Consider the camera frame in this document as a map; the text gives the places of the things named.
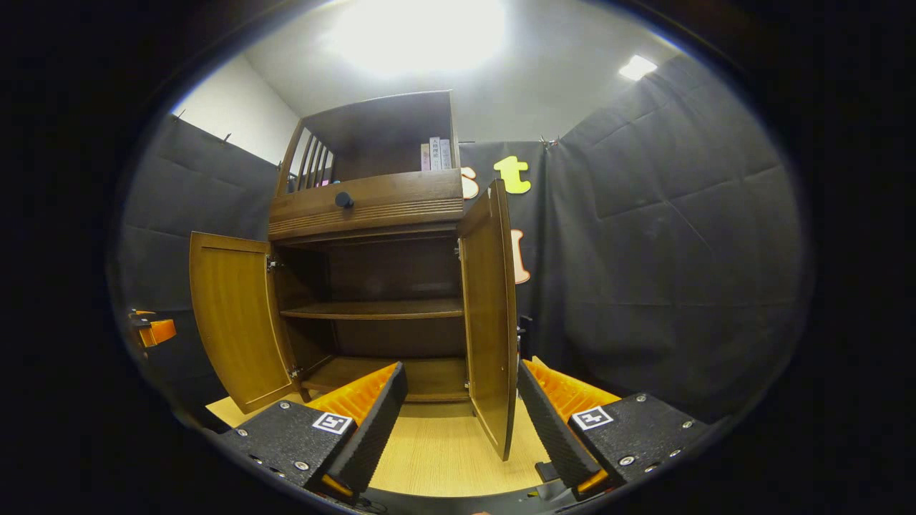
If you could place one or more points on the wooden inner shelf board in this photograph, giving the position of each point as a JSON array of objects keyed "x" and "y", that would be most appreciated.
[{"x": 372, "y": 310}]

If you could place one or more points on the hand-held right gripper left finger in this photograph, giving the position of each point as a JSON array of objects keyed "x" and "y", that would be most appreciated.
[{"x": 372, "y": 429}]

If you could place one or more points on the black backdrop cloth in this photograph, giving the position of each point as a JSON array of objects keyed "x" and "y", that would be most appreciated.
[{"x": 680, "y": 250}]

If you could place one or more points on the small ceiling light panel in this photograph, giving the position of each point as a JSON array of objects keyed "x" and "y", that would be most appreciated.
[{"x": 637, "y": 67}]

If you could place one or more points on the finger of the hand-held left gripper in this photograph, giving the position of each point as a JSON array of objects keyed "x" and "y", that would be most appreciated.
[
  {"x": 161, "y": 332},
  {"x": 142, "y": 314}
]

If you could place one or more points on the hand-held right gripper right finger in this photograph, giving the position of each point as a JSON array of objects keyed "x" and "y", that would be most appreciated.
[{"x": 551, "y": 429}]

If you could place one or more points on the wooden double-door shoe cabinet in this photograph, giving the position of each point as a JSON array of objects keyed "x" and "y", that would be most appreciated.
[{"x": 372, "y": 204}]

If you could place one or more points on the wooden drawer with black knob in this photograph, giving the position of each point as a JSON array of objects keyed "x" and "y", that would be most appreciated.
[{"x": 386, "y": 200}]

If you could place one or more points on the pink upright book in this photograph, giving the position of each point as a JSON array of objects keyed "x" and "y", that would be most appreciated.
[{"x": 425, "y": 157}]

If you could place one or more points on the metal cloth clamp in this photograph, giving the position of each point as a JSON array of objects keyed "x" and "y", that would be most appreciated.
[{"x": 549, "y": 142}]

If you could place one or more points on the wooden cabinet door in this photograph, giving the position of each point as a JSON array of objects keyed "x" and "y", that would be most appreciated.
[
  {"x": 490, "y": 322},
  {"x": 232, "y": 315}
]

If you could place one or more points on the grey upright book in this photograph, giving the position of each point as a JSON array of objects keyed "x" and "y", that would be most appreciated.
[{"x": 446, "y": 155}]

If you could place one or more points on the large ceiling light panel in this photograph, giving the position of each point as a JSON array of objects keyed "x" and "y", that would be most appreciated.
[{"x": 418, "y": 32}]

